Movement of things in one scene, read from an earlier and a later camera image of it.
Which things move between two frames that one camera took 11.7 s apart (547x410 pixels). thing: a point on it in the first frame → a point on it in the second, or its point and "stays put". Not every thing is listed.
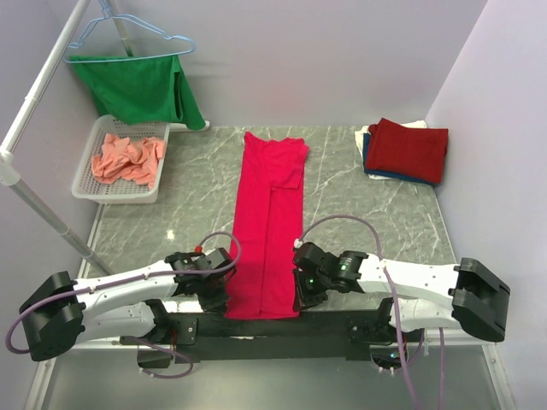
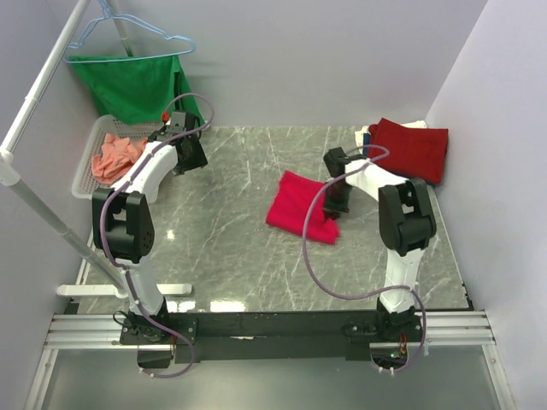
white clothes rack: (8, 155) stays put
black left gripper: (217, 303) → (198, 161)
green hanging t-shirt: (139, 90) stays put
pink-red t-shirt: (268, 221) → (298, 207)
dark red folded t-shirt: (415, 154) stays put
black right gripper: (302, 297) → (332, 208)
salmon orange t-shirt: (122, 157) stays put
